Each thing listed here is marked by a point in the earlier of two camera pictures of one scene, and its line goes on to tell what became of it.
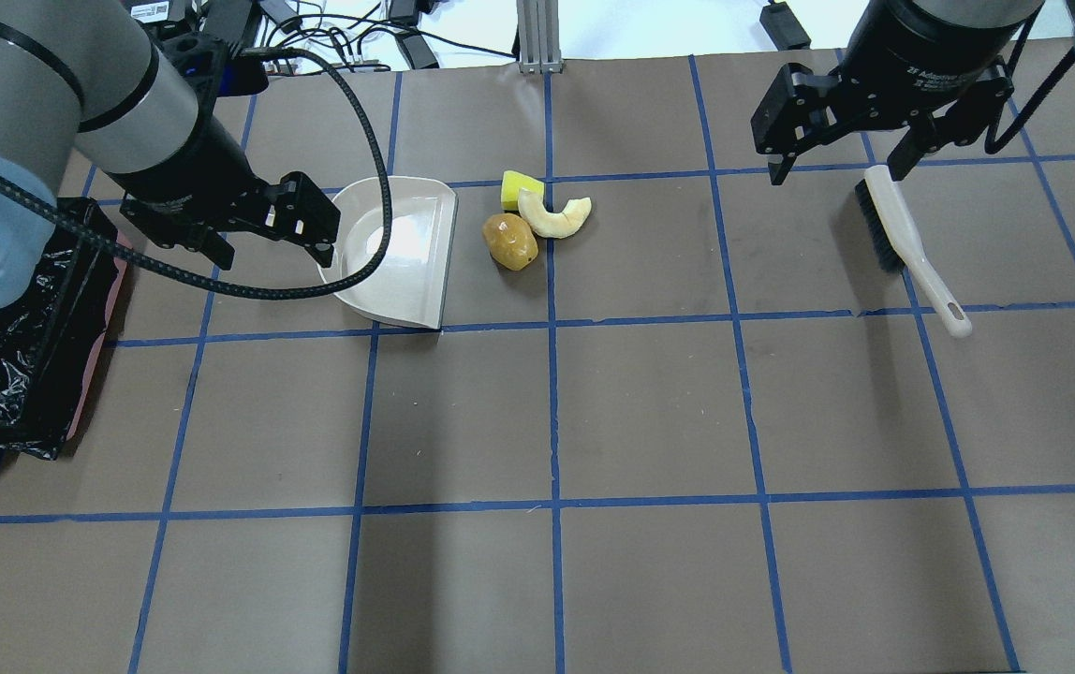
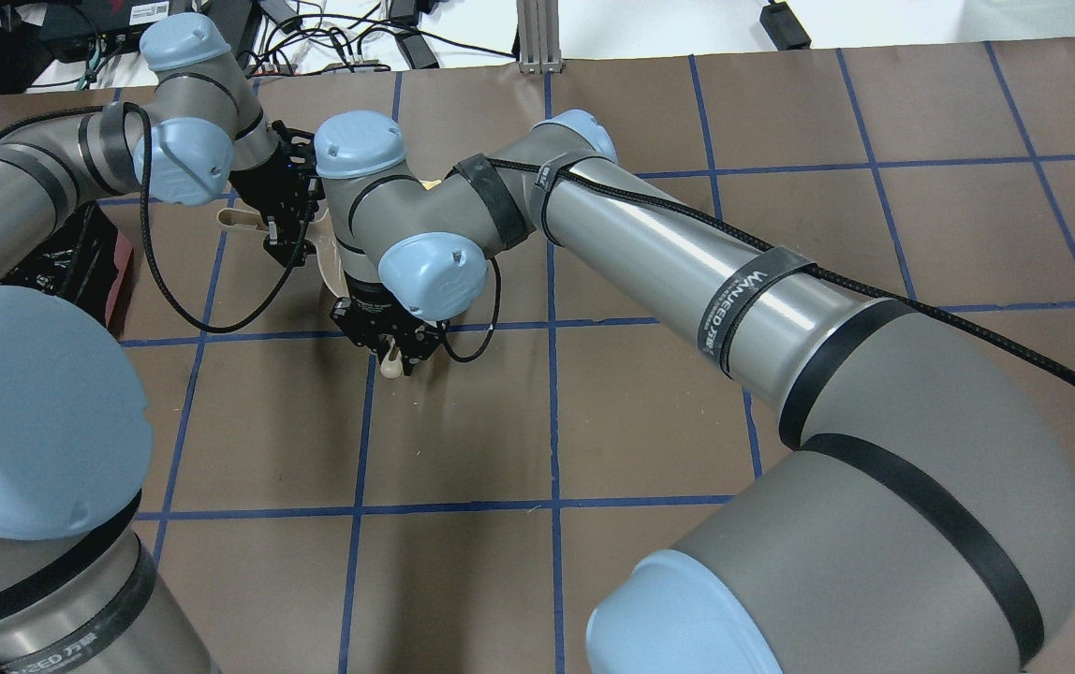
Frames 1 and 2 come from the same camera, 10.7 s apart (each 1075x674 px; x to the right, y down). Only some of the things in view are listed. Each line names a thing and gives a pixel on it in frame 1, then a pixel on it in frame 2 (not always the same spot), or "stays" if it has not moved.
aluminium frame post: x=538 y=37 stays
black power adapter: x=784 y=27 stays
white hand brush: x=899 y=244 -> x=391 y=366
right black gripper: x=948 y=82 -> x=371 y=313
